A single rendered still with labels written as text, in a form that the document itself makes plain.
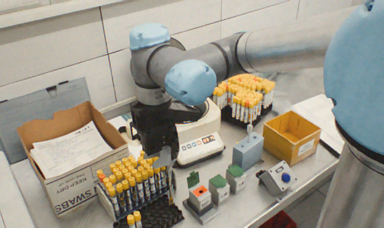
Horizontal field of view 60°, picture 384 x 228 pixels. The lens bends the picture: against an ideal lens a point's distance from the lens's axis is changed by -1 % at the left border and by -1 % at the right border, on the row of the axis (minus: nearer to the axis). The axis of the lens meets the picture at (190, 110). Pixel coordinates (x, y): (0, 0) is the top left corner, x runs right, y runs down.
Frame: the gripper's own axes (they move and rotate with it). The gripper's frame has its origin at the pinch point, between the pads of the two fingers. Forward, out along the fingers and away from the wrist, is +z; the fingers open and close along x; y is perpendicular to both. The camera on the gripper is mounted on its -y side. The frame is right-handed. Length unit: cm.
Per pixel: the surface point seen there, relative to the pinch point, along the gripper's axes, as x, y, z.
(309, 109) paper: -5, -69, 17
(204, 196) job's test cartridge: 6.4, -6.4, 11.2
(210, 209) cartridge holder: 7.6, -7.7, 16.8
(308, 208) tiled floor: -10, -101, 106
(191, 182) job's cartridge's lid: 2.2, -5.2, 8.7
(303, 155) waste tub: 10.0, -44.3, 15.9
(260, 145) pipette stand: 2.0, -32.1, 10.7
